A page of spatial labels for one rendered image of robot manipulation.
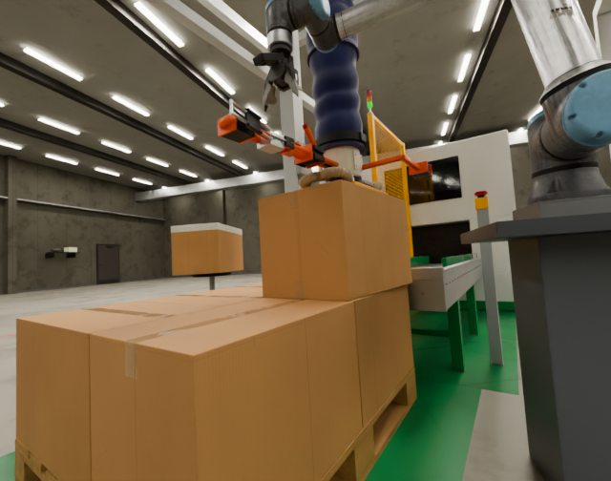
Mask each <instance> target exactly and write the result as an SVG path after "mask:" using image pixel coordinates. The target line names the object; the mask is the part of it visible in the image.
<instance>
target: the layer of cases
mask: <svg viewBox="0 0 611 481"><path fill-rule="evenodd" d="M413 367H414V365H413V354H412V341H411V318H410V307H409V294H408V285H407V284H406V285H402V286H399V287H395V288H393V289H389V290H386V291H383V292H379V293H376V294H372V295H369V296H366V297H363V298H359V299H356V300H352V301H327V300H305V299H283V298H264V297H263V284H262V283H256V284H250V285H243V286H236V287H229V288H223V289H216V290H209V291H202V292H196V293H189V294H182V295H176V296H168V297H161V298H154V299H148V300H141V301H136V302H127V303H115V304H108V305H102V306H95V307H88V308H81V309H75V310H68V311H61V312H54V313H48V314H41V315H34V316H28V317H21V318H17V319H16V438H17V439H18V440H19V441H20V442H21V443H22V444H23V445H24V446H25V447H26V448H27V449H28V450H29V451H30V452H31V453H32V454H33V455H34V456H35V457H36V458H37V459H38V460H39V461H40V462H41V463H42V464H43V465H44V466H45V467H46V468H47V469H48V470H49V471H50V472H51V473H52V474H53V475H54V476H55V477H56V478H57V479H58V480H59V481H320V480H321V479H322V478H323V476H324V475H325V474H326V473H327V471H328V470H329V469H330V468H331V466H332V465H333V464H334V463H335V462H336V460H337V459H338V458H339V457H340V456H341V454H342V453H343V452H344V451H345V449H346V448H347V447H348V446H349V444H350V443H351V442H352V441H353V440H354V438H355V437H356V436H357V435H358V434H359V432H360V431H361V430H362V428H363V427H364V426H365V425H366V424H367V423H368V421H369V420H370V419H371V418H372V416H373V415H374V414H375V413H376V411H377V410H378V409H379V408H380V407H381V406H382V405H383V404H384V403H385V402H386V400H387V399H388V398H389V397H390V395H391V394H392V393H393V392H394V390H395V389H396V388H397V387H398V386H399V384H400V383H401V382H402V381H403V380H404V378H405V377H406V376H407V375H408V373H409V372H410V371H411V370H412V368H413Z"/></svg>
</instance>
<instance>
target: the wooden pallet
mask: <svg viewBox="0 0 611 481"><path fill-rule="evenodd" d="M416 398H417V393H416V382H415V369H414V367H413V368H412V370H411V371H410V372H409V373H408V375H407V376H406V377H405V378H404V380H403V381H402V382H401V383H400V384H399V386H398V387H397V388H396V389H395V390H394V392H393V393H392V394H391V395H390V397H389V398H388V399H387V400H386V402H385V403H384V404H383V405H382V406H381V407H380V408H379V409H378V410H377V411H376V413H375V414H374V415H373V416H372V418H371V419H370V420H369V421H368V423H367V424H366V425H365V426H364V427H363V428H362V430H361V431H360V432H359V434H358V435H357V436H356V437H355V438H354V440H353V441H352V442H351V443H350V444H349V446H348V447H347V448H346V449H345V451H344V452H343V453H342V454H341V456H340V457H339V458H338V459H337V460H336V462H335V463H334V464H333V465H332V466H331V468H330V469H329V470H328V471H327V473H326V474H325V475H324V476H323V478H322V479H321V480H320V481H365V479H366V478H367V476H368V475H369V472H370V471H371V469H372V468H373V466H374V465H375V463H376V461H377V460H378V458H379V457H380V455H381V454H382V452H383V450H384V449H385V447H386V446H387V444H388V442H389V441H390V439H391V437H392V436H393V434H394V433H395V432H396V430H397V429H398V427H399V426H400V424H401V422H402V421H403V419H404V418H405V416H406V415H407V413H408V411H409V410H410V408H411V406H412V404H413V403H414V401H415V400H416ZM15 481H59V480H58V479H57V478H56V477H55V476H54V475H53V474H52V473H51V472H50V471H49V470H48V469H47V468H46V467H45V466H44V465H43V464H42V463H41V462H40V461H39V460H38V459H37V458H36V457H35V456H34V455H33V454H32V453H31V452H30V451H29V450H28V449H27V448H26V447H25V446H24V445H23V444H22V443H21V442H20V441H19V440H18V439H17V438H15Z"/></svg>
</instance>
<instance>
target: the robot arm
mask: <svg viewBox="0 0 611 481"><path fill-rule="evenodd" d="M433 1H435V0H365V1H363V2H361V3H359V4H357V5H354V6H352V7H350V8H348V9H346V10H342V11H340V12H338V13H334V14H332V15H330V8H329V3H328V0H269V1H268V2H267V4H266V7H265V20H266V37H267V38H266V39H267V50H268V52H261V53H259V54H258V55H257V56H255V57H254V58H253V62H254V65H255V66H271V68H270V70H269V72H268V75H267V78H266V80H265V82H264V85H263V110H264V111H265V112H266V110H267V107H268V104H276V102H277V98H276V96H275V92H276V87H275V86H277V89H279V90H280V91H283V92H285V91H287V90H289V89H292V92H293V93H294V94H295V95H297V96H298V97H299V90H300V91H302V90H303V89H302V88H301V87H300V86H299V75H298V71H297V70H296V69H295V68H294V59H293V56H292V55H291V54H292V52H293V38H292V32H293V31H296V30H298V29H301V28H305V29H306V31H307V32H308V34H309V36H310V38H311V39H312V41H313V44H314V46H315V47H316V48H317V50H318V51H319V52H323V53H328V52H332V51H333V50H334V49H335V48H336V47H337V45H338V43H339V42H341V41H343V40H344V39H346V38H349V37H351V36H353V35H355V34H357V33H360V32H362V31H366V30H368V29H370V28H373V27H375V26H377V25H380V24H382V23H384V22H387V21H389V20H391V19H393V18H395V17H397V16H400V15H402V14H404V13H407V12H409V11H412V10H415V9H418V8H420V7H422V6H425V5H427V4H429V3H431V2H433ZM511 2H512V5H513V7H514V10H515V12H516V17H517V19H518V22H519V24H520V27H521V28H522V31H523V33H524V36H525V39H526V41H527V44H528V46H529V49H530V51H531V54H532V56H533V58H534V60H535V63H536V66H537V70H538V72H539V75H540V77H541V80H542V82H543V85H544V88H545V91H544V92H543V94H542V96H541V98H540V99H539V103H540V106H541V108H542V111H540V112H538V113H537V114H535V115H534V116H533V117H531V119H530V120H529V122H528V125H527V137H528V144H529V154H530V163H531V172H532V186H531V189H530V192H529V195H528V198H527V200H526V203H527V206H528V205H530V204H533V203H536V202H538V201H543V200H555V199H573V198H583V197H593V196H603V195H611V188H610V187H609V185H608V184H607V182H606V181H605V179H604V178H603V176H602V175H601V174H600V170H599V163H598V154H597V151H599V150H601V149H602V148H604V147H606V146H608V145H609V144H611V61H608V60H602V59H601V57H600V53H599V51H598V48H597V46H596V44H595V41H594V39H593V36H592V34H591V32H590V30H589V28H588V26H587V23H586V21H585V19H584V16H583V14H582V12H581V9H580V7H579V3H578V1H577V0H511ZM296 74H297V80H298V81H297V80H296ZM273 83H274V84H275V86H272V85H273Z"/></svg>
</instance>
